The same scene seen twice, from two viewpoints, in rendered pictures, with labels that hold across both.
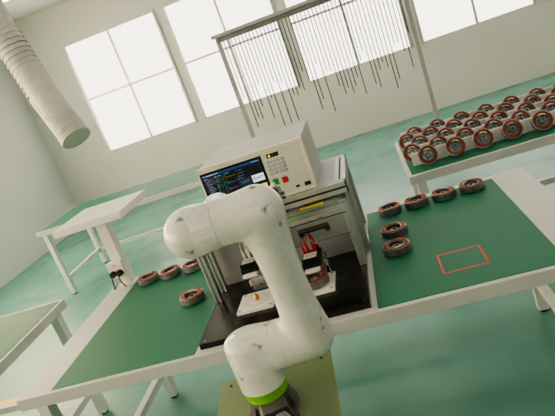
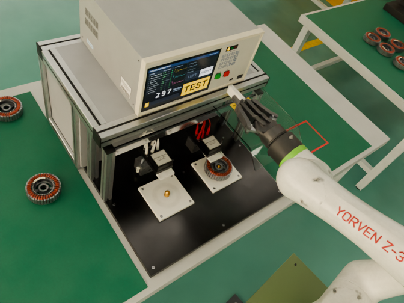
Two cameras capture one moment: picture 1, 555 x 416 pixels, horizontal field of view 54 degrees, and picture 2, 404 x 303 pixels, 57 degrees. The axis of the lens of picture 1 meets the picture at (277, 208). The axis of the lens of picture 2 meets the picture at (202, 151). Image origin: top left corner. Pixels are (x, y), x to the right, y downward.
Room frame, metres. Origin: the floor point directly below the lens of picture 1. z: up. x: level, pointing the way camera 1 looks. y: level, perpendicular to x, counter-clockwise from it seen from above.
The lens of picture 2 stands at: (1.62, 0.82, 1.94)
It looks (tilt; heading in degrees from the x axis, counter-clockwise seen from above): 50 degrees down; 294
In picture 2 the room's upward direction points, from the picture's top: 21 degrees clockwise
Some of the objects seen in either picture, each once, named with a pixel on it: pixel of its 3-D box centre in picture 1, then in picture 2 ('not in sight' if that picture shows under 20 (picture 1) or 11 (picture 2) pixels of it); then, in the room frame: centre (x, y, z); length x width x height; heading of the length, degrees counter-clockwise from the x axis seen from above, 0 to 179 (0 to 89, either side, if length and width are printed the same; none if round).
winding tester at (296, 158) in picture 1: (263, 166); (168, 35); (2.25, 0.00, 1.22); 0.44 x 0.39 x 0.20; 77
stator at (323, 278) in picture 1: (314, 280); (218, 167); (1.92, -0.04, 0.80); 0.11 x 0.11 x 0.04
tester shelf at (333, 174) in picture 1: (269, 194); (160, 65); (2.26, 0.01, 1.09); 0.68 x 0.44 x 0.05; 77
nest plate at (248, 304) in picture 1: (258, 300); (166, 195); (1.97, 0.20, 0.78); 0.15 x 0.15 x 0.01; 77
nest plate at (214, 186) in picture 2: (316, 285); (216, 171); (1.92, -0.04, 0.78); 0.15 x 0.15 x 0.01; 77
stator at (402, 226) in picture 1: (394, 229); not in sight; (2.18, -0.44, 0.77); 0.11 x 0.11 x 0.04
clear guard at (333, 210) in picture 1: (316, 218); (252, 119); (1.90, -0.12, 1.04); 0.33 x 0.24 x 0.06; 167
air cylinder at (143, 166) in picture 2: (261, 279); (146, 163); (2.11, 0.17, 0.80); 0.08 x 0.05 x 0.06; 77
